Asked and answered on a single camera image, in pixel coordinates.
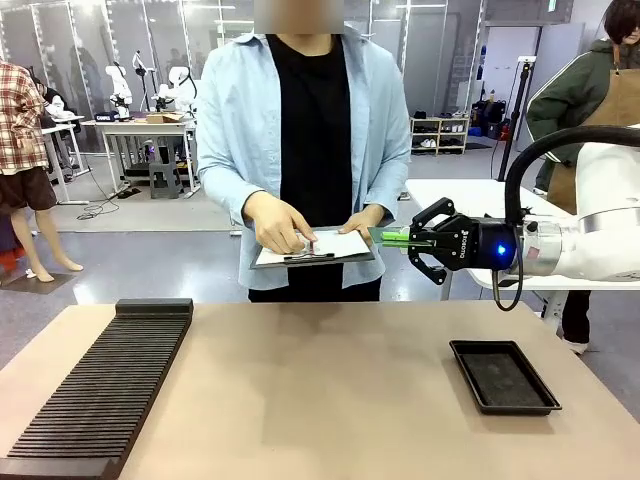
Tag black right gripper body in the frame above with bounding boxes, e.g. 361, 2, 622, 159
431, 214, 522, 274

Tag green PCB board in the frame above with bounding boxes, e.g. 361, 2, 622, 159
366, 225, 409, 248

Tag white paper sheet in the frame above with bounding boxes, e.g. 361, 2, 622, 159
255, 229, 372, 267

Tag grey clipboard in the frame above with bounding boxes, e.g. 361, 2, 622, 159
249, 226, 377, 271

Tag person's right forearm blue sleeve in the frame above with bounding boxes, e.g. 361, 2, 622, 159
197, 149, 269, 226

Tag person's left forearm blue sleeve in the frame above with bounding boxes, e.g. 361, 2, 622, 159
362, 149, 413, 224

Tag black slotted PCB rack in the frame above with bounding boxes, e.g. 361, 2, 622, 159
0, 298, 195, 480

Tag person's left hand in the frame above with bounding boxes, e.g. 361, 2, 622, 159
338, 205, 385, 236

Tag person's right hand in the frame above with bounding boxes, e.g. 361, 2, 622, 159
243, 191, 317, 257

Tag large white table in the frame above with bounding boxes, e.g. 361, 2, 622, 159
403, 178, 640, 331

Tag wooden shoe shelf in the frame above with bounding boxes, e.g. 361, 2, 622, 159
409, 115, 472, 157

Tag black bags pile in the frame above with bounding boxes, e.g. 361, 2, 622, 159
471, 98, 510, 141

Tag black clipboard clip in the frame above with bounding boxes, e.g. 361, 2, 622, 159
282, 251, 337, 264

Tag black tripod pole white head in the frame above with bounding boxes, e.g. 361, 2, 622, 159
496, 55, 538, 183

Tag black shallow plastic tray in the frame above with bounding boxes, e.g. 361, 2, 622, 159
448, 339, 563, 418

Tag person in light blue shirt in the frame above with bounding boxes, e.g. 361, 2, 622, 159
196, 27, 413, 304

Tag person in brown apron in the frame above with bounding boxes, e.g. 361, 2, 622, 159
525, 0, 640, 356

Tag black step stool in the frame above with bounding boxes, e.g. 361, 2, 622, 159
148, 160, 181, 201

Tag white background workbench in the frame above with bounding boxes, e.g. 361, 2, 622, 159
79, 118, 199, 197

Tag small white background desk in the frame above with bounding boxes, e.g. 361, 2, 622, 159
41, 114, 92, 205

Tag figure in plaid shirt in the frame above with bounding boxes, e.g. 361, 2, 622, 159
0, 58, 85, 284

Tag right gripper thin black cable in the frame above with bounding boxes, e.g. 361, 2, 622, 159
491, 202, 535, 312

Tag black floor cables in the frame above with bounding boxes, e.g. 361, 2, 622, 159
74, 187, 132, 222

